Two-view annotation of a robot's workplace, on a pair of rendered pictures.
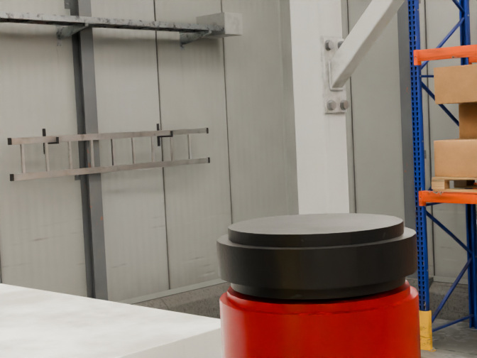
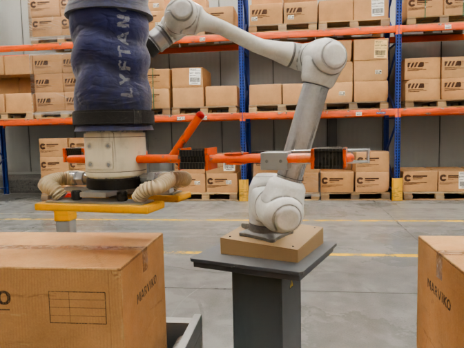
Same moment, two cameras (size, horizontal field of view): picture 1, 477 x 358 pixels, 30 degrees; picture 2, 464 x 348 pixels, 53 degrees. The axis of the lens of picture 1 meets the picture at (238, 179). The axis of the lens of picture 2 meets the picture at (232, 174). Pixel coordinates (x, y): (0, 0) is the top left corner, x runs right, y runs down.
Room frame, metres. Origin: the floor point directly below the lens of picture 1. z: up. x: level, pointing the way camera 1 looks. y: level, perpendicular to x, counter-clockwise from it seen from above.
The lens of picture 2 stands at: (-1.49, -0.60, 1.28)
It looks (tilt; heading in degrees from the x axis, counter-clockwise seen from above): 5 degrees down; 324
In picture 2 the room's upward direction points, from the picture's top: 1 degrees counter-clockwise
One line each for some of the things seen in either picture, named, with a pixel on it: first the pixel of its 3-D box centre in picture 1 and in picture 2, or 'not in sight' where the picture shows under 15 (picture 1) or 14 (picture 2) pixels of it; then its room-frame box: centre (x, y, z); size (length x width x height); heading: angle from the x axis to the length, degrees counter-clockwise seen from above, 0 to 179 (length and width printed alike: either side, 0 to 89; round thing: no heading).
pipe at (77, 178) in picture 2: not in sight; (117, 181); (-0.23, -1.11, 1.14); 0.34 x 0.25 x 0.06; 37
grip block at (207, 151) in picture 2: not in sight; (197, 158); (-0.43, -1.26, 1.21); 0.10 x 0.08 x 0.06; 127
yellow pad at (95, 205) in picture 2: not in sight; (99, 199); (-0.29, -1.03, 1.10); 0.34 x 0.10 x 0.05; 37
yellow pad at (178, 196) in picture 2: not in sight; (133, 190); (-0.18, -1.19, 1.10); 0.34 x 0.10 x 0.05; 37
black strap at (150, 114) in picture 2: not in sight; (114, 118); (-0.23, -1.11, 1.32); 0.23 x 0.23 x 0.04
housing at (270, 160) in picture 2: not in sight; (276, 160); (-0.60, -1.39, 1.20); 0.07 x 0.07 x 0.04; 37
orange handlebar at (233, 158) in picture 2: not in sight; (195, 156); (-0.32, -1.32, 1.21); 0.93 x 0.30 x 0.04; 37
